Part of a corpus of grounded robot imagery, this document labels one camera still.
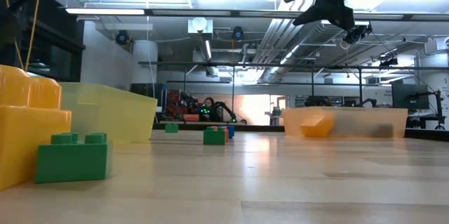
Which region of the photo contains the large yellow block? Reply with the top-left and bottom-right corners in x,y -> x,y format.
0,64 -> 73,191
300,114 -> 335,138

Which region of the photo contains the person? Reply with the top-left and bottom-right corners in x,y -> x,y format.
202,96 -> 221,123
304,95 -> 333,108

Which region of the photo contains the orange translucent plastic bin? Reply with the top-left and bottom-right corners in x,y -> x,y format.
282,106 -> 409,138

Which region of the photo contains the black background monitor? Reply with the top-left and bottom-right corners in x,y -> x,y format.
391,83 -> 430,110

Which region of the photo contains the black background table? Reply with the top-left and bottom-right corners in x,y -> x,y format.
403,128 -> 449,140
154,121 -> 285,133

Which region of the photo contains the red background equipment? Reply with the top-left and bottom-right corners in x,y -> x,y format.
166,90 -> 187,119

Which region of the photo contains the black background cabinet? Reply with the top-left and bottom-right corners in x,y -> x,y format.
130,82 -> 166,111

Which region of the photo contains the long ceiling light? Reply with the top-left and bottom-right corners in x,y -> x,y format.
65,7 -> 145,16

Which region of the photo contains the yellow translucent plastic bin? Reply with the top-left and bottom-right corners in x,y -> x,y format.
59,81 -> 159,144

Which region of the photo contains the silver ventilation duct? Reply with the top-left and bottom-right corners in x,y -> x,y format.
252,0 -> 329,74

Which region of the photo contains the black overhead rail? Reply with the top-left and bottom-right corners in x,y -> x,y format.
143,8 -> 449,21

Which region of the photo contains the black ceiling camera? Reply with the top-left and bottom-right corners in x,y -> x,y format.
231,26 -> 246,41
115,29 -> 131,46

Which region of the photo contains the black background station frame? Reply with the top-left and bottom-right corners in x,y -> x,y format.
138,60 -> 449,112

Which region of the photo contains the dark wall panel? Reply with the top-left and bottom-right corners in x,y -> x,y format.
0,0 -> 86,83

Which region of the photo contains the yellow cable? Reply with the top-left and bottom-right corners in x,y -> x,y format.
0,0 -> 43,74

